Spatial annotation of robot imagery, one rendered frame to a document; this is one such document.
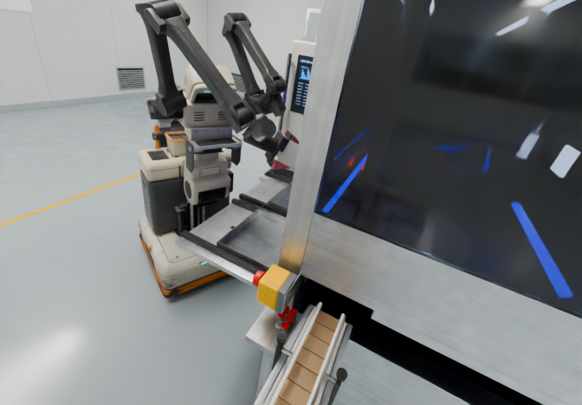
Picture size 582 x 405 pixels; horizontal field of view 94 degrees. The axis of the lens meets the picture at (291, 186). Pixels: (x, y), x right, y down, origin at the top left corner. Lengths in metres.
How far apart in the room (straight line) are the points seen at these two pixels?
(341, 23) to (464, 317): 0.60
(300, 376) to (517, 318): 0.43
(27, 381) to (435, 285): 1.80
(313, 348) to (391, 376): 0.24
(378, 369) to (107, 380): 1.33
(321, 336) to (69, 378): 1.39
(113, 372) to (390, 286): 1.48
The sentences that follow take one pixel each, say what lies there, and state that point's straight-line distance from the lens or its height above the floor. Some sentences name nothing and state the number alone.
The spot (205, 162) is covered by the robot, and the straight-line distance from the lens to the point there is 1.56.
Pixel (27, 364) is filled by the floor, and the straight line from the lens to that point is 2.01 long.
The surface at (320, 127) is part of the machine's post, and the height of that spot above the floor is 1.40.
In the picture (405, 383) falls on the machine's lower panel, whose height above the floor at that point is 0.83.
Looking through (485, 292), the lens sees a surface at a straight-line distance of 0.66.
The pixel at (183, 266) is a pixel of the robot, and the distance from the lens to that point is 1.82.
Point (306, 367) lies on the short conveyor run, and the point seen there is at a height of 0.93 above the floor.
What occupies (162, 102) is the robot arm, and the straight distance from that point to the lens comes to 1.25.
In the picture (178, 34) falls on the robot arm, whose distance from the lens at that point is 0.99.
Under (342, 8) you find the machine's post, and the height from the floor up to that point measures 1.60.
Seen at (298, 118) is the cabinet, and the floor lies 1.13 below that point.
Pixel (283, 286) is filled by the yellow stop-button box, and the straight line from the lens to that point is 0.69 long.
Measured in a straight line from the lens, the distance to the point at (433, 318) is 0.71.
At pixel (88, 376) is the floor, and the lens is 1.86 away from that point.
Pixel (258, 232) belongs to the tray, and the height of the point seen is 0.88.
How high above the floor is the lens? 1.54
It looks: 28 degrees down
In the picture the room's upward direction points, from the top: 10 degrees clockwise
